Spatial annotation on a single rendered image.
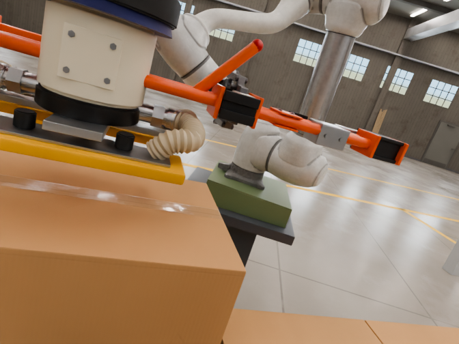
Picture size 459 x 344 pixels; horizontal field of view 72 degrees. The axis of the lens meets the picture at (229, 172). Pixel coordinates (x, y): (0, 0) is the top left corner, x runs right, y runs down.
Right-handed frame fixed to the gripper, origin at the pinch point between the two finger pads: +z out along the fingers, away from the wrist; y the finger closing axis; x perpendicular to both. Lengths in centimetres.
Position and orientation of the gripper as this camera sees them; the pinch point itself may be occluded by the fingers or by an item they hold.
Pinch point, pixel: (240, 106)
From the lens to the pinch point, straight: 63.5
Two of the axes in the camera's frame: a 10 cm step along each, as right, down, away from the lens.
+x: -9.3, -2.0, -3.0
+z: 2.2, 3.5, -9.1
